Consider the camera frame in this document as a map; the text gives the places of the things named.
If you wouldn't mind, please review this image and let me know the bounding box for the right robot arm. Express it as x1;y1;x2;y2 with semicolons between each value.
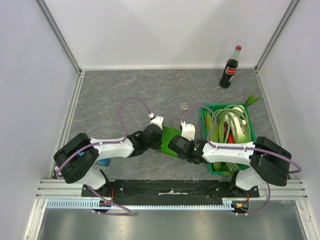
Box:
168;135;292;191

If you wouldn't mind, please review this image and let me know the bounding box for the small clear plastic scrap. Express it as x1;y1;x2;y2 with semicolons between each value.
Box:
180;102;188;112

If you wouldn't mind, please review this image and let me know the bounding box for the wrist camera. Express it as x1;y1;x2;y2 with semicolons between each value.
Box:
180;121;196;141
148;113;165;130

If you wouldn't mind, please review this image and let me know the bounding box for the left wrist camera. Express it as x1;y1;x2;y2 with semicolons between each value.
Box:
148;113;165;130

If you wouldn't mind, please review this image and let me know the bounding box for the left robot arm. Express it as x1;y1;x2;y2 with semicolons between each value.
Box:
53;123;163;190

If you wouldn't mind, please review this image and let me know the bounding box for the purple onion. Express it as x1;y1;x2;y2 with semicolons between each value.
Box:
224;122;230;137

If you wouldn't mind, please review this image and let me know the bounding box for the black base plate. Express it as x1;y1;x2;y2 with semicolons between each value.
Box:
98;179;260;205

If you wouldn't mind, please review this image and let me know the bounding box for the blue small box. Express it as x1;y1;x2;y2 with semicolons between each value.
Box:
95;158;110;167

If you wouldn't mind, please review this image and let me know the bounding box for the cola glass bottle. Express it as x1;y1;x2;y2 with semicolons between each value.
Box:
219;45;242;89

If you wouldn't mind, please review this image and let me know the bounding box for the green plastic tray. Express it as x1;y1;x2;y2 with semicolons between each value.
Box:
199;103;258;176

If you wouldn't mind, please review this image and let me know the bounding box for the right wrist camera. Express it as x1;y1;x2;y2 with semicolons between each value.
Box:
180;121;196;141

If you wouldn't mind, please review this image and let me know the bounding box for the orange carrot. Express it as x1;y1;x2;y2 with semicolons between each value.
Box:
227;132;235;144

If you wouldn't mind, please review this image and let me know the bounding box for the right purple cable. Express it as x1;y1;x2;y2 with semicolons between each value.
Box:
183;106;303;216

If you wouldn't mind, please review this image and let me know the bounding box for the grey cable duct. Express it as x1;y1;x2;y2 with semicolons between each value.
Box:
46;199;234;211

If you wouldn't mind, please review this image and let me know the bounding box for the green long beans bundle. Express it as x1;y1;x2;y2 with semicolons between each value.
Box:
211;104;252;173

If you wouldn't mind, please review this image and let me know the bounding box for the green paper box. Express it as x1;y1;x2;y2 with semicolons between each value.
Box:
158;125;182;158

